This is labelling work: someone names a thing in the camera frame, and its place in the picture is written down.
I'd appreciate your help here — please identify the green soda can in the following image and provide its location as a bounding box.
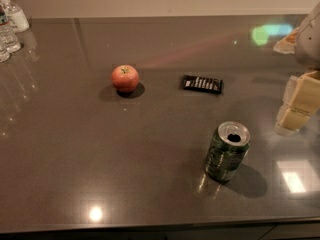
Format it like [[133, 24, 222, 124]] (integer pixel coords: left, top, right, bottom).
[[205, 121, 250, 183]]

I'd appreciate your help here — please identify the white pump sanitizer bottle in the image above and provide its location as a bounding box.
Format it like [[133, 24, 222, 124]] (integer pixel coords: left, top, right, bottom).
[[0, 0, 30, 33]]

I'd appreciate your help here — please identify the black snack bar wrapper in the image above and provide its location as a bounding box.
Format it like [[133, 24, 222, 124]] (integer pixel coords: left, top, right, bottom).
[[182, 75, 223, 95]]

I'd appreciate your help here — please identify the clear plastic water bottle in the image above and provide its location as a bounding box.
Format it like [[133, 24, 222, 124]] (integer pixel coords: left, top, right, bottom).
[[0, 5, 21, 53]]

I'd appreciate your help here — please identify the red apple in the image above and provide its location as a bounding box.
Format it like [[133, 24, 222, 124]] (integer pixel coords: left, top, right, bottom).
[[111, 65, 139, 93]]

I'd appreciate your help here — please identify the clear bottle at edge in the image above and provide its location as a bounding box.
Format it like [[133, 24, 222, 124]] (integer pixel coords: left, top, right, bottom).
[[0, 43, 10, 62]]

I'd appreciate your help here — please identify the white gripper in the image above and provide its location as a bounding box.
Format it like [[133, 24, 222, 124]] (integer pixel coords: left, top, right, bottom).
[[273, 2, 320, 136]]

